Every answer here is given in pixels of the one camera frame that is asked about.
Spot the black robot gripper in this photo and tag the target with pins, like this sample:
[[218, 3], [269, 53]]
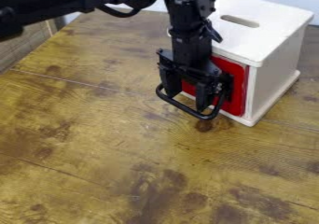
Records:
[[187, 60]]

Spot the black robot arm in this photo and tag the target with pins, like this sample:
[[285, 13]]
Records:
[[19, 13]]

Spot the white wooden box cabinet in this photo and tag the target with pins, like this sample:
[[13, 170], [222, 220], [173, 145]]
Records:
[[262, 34]]

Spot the red wooden drawer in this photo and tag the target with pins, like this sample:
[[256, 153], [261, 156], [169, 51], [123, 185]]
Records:
[[233, 76]]

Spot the wooden slatted panel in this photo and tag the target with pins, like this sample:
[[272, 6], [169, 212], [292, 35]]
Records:
[[17, 48]]

